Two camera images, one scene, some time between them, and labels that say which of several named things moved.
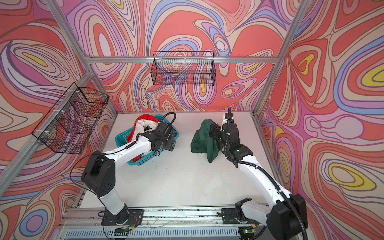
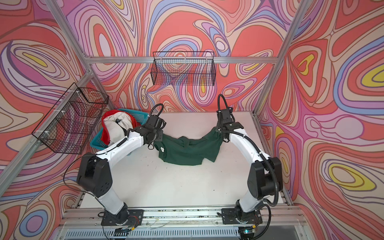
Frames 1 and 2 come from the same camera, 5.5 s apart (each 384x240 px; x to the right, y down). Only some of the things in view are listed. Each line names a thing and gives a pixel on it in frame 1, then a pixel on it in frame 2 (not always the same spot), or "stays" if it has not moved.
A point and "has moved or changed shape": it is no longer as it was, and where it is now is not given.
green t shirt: x=202 y=141 has moved or changed shape
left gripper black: x=171 y=144 → x=161 y=134
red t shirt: x=138 y=117 → x=105 y=135
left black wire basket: x=70 y=125 stays
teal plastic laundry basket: x=122 y=139 → x=97 y=143
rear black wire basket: x=184 y=68 stays
